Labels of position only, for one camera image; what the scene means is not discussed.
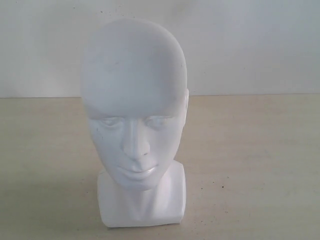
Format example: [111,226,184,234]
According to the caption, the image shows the white mannequin head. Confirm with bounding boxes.
[81,19,189,228]

